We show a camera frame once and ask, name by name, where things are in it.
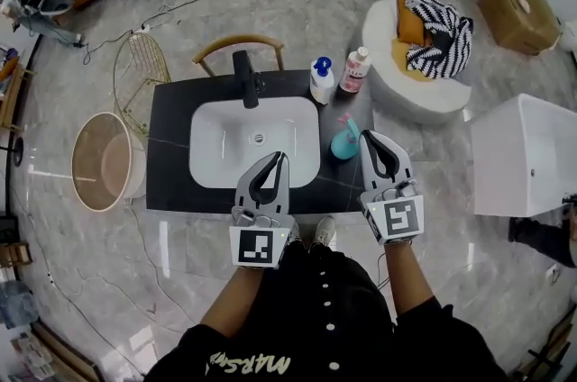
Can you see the black-topped wooden vanity table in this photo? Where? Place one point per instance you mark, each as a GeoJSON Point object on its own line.
{"type": "Point", "coordinates": [169, 173]}

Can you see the round beige tub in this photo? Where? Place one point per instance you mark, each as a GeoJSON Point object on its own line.
{"type": "Point", "coordinates": [135, 173]}

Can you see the black white striped blanket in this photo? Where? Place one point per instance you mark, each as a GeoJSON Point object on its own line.
{"type": "Point", "coordinates": [444, 38]}

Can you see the person's shoe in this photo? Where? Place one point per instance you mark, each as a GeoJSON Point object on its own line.
{"type": "Point", "coordinates": [325, 231]}
{"type": "Point", "coordinates": [295, 233]}

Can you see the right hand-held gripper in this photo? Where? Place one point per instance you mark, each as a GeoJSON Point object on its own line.
{"type": "Point", "coordinates": [401, 215]}

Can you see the white sink basin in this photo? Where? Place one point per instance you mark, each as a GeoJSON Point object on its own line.
{"type": "Point", "coordinates": [216, 146]}

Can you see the person's black buttoned shirt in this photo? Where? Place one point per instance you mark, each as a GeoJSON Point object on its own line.
{"type": "Point", "coordinates": [311, 317]}

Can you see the white pump bottle blue cap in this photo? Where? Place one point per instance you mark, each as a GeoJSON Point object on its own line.
{"type": "Point", "coordinates": [321, 85]}

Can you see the person's left shoe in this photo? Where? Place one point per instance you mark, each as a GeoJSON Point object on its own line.
{"type": "Point", "coordinates": [295, 233]}

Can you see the black floor fan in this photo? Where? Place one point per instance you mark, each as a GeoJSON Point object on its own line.
{"type": "Point", "coordinates": [17, 150]}

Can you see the person's left forearm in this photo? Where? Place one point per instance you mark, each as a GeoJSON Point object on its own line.
{"type": "Point", "coordinates": [230, 303]}

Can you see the wooden chair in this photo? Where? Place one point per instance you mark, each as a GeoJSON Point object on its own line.
{"type": "Point", "coordinates": [236, 40]}

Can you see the orange cushion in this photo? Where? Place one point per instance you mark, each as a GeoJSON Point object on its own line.
{"type": "Point", "coordinates": [409, 22]}

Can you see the person's right forearm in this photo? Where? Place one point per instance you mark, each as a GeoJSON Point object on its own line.
{"type": "Point", "coordinates": [408, 281]}

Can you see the wooden shelf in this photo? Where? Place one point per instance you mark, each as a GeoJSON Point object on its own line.
{"type": "Point", "coordinates": [11, 92]}

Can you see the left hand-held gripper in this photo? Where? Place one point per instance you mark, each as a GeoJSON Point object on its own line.
{"type": "Point", "coordinates": [254, 245]}

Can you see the large cardboard box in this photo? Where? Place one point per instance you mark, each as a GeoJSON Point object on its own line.
{"type": "Point", "coordinates": [514, 22]}

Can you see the pink lotion bottle white cap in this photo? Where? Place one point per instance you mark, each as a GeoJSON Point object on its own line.
{"type": "Point", "coordinates": [354, 74]}

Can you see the yellow seat cushion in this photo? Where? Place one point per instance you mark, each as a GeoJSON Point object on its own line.
{"type": "Point", "coordinates": [399, 56]}

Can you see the white round armchair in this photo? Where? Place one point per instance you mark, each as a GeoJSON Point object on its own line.
{"type": "Point", "coordinates": [414, 94]}

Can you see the white power strip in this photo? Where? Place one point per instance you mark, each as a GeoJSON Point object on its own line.
{"type": "Point", "coordinates": [144, 29]}

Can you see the teal spray bottle pink nozzle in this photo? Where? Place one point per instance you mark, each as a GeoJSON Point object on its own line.
{"type": "Point", "coordinates": [342, 148]}

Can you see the small wooden crate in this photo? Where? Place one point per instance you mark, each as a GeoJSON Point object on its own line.
{"type": "Point", "coordinates": [15, 254]}

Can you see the person's right shoe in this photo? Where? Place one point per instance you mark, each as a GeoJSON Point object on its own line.
{"type": "Point", "coordinates": [325, 231]}

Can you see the black faucet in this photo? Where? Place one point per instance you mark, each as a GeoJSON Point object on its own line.
{"type": "Point", "coordinates": [245, 78]}

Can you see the white square bathtub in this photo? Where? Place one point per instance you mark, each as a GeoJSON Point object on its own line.
{"type": "Point", "coordinates": [505, 164]}

